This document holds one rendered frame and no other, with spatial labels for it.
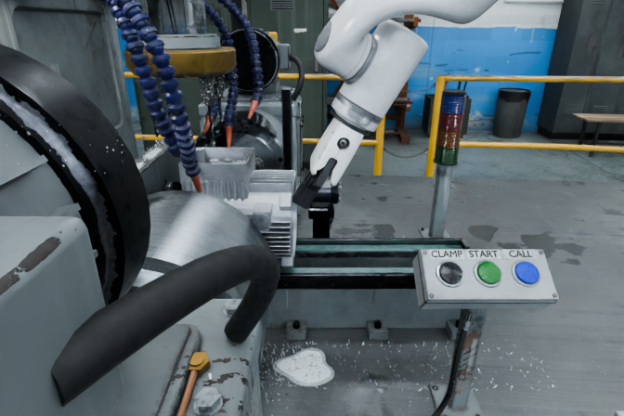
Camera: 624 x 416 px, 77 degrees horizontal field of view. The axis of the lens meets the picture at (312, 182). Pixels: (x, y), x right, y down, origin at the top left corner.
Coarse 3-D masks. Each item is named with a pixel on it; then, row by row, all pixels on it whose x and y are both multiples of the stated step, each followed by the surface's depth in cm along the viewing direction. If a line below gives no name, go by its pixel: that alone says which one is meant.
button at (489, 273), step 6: (480, 264) 52; (486, 264) 52; (492, 264) 52; (480, 270) 51; (486, 270) 51; (492, 270) 51; (498, 270) 51; (480, 276) 51; (486, 276) 51; (492, 276) 51; (498, 276) 51; (486, 282) 51; (492, 282) 51
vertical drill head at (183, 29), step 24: (168, 0) 60; (192, 0) 61; (168, 24) 61; (192, 24) 62; (144, 48) 63; (168, 48) 60; (192, 48) 62; (216, 48) 64; (192, 72) 60; (216, 72) 63; (216, 96) 72
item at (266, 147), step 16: (240, 112) 100; (256, 112) 102; (224, 128) 93; (240, 128) 93; (256, 128) 93; (272, 128) 98; (208, 144) 94; (224, 144) 94; (240, 144) 94; (256, 144) 94; (272, 144) 95; (256, 160) 93; (272, 160) 96
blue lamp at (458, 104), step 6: (444, 96) 98; (450, 96) 97; (456, 96) 96; (462, 96) 97; (444, 102) 99; (450, 102) 97; (456, 102) 97; (462, 102) 97; (444, 108) 99; (450, 108) 98; (456, 108) 97; (462, 108) 98
